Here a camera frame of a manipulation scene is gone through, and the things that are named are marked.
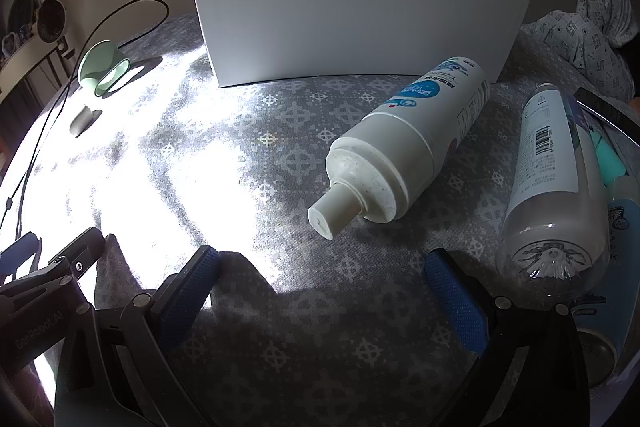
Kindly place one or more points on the clear plastic container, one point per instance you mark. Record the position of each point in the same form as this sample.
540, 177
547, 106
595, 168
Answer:
607, 104

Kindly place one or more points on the green round mirror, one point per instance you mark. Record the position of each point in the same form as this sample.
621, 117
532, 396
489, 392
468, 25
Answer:
95, 62

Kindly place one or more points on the white shelf board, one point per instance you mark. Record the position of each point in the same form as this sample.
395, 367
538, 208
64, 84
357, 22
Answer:
30, 57

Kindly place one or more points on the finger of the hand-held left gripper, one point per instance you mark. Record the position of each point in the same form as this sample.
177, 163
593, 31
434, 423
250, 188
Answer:
20, 249
77, 252

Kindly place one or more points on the white foam pump bottle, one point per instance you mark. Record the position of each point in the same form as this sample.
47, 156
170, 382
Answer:
400, 147

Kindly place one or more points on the small white oval object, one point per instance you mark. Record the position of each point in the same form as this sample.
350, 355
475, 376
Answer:
80, 122

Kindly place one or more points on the white curved backdrop board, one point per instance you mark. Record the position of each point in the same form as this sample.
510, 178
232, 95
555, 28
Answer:
350, 7

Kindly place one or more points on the patterned pajama cloth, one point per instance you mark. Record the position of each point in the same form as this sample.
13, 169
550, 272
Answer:
595, 7

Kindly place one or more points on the large clear plastic bottle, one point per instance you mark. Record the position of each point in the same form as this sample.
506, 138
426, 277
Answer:
545, 157

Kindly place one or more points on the dark round object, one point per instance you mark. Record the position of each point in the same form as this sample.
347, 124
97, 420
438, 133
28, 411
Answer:
22, 9

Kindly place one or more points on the grey patterned bed sheet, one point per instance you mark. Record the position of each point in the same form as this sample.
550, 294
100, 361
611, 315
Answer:
310, 307

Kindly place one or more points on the teal plastic item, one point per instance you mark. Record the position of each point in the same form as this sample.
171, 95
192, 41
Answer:
607, 154

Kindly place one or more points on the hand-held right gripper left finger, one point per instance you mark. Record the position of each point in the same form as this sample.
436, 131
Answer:
192, 292

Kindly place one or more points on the blue white labelled bottle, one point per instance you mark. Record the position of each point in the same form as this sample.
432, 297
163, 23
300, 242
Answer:
624, 217

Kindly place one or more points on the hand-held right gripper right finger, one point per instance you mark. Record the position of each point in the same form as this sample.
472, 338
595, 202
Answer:
452, 302

